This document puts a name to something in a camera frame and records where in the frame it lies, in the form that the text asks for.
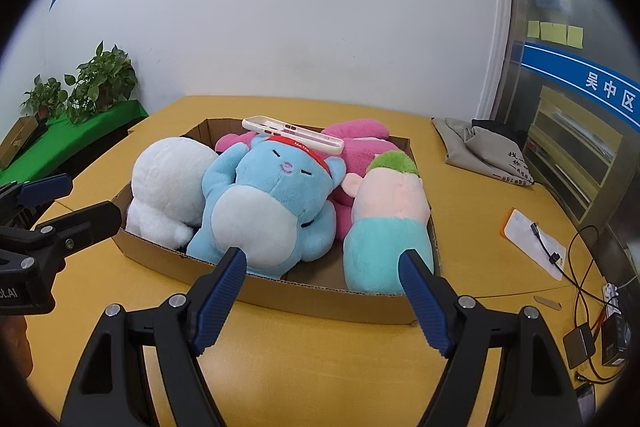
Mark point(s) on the blue window banner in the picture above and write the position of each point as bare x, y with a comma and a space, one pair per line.
575, 69

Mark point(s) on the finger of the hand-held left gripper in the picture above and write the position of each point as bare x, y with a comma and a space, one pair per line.
47, 187
85, 219

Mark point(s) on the brown wooden box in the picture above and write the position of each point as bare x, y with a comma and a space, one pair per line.
17, 139

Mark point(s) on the green-haired teal plush toy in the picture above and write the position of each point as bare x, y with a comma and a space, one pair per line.
387, 227

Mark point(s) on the white plush toy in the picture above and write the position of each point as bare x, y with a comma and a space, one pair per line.
165, 187

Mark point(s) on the yellow sticky note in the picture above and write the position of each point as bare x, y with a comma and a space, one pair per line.
534, 29
575, 36
553, 32

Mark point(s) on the green table cloth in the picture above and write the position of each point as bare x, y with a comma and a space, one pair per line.
75, 139

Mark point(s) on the wooden shelf behind glass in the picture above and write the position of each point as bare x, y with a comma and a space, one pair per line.
570, 147

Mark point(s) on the white power strip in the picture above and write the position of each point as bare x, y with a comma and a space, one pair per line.
611, 294

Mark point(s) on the brown cardboard box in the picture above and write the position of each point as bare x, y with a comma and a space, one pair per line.
300, 294

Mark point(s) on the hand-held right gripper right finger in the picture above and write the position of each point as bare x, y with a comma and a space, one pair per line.
425, 302

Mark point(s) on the grey cloth bag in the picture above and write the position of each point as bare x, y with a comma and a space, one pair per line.
480, 152

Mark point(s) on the small black box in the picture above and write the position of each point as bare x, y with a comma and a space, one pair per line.
614, 339

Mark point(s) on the large green potted plant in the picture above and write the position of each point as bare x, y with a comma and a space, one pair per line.
102, 82

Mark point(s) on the pink plush bear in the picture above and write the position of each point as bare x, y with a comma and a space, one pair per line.
360, 152

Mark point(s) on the small green potted plant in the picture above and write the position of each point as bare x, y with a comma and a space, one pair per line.
45, 97

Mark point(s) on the black power adapter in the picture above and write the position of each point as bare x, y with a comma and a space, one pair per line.
580, 347

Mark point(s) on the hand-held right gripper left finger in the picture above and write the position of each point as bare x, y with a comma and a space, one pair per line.
222, 302

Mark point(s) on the clear white phone case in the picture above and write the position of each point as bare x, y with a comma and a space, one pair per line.
295, 134

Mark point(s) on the white paper sheet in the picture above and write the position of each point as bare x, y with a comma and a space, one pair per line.
525, 239

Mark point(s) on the blue plush bear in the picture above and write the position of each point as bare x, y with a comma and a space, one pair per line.
265, 207

